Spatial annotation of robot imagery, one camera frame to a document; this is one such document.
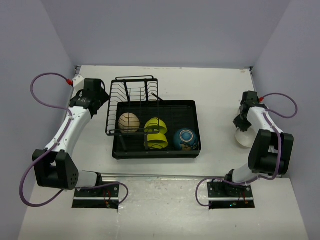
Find yellow green bowl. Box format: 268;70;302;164
143;133;169;150
144;117;168;135

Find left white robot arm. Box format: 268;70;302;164
32;76;110;197

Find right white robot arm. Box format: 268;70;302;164
223;91;298;197

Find wooden bowl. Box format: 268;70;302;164
118;112;140;134

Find black drip tray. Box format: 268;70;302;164
112;100;202;160

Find blue patterned bowl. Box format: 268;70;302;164
173;128;199;151

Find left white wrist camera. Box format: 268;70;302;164
72;74;85;92

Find black wire dish rack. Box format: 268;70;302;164
105;75;161;152

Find metal rail strip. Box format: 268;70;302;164
101;172;224;181

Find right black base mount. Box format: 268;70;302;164
207;179;255;210

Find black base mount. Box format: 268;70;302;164
72;184;120;210
207;179;255;210

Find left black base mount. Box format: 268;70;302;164
72;184;120;210

